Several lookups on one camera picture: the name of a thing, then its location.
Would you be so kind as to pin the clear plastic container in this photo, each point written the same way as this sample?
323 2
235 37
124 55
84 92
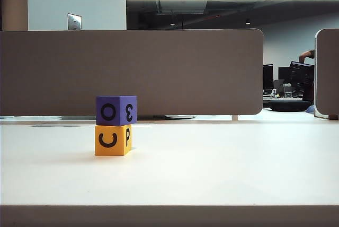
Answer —
287 91

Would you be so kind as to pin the black round cushion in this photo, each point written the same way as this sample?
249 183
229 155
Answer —
288 105

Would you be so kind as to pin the narrow grey desk divider panel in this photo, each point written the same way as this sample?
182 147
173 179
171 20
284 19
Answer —
328 73

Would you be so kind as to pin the silver wall switch plate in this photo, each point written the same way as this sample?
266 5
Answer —
74 22

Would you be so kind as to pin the person in background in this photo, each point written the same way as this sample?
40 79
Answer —
307 54

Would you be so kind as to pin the purple letter block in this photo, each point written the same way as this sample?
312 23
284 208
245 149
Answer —
114 110

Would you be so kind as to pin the wide grey desk divider panel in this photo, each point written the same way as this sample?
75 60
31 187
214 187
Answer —
132 70

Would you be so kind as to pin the tilting black computer monitor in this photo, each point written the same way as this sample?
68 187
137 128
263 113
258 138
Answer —
300 77

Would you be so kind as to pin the grey monitor stand base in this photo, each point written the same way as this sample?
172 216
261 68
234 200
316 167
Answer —
181 116

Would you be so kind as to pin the yellow letter block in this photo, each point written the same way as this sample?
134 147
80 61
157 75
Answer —
108 140

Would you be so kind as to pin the brown divider support foot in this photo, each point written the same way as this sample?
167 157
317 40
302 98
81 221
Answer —
333 117

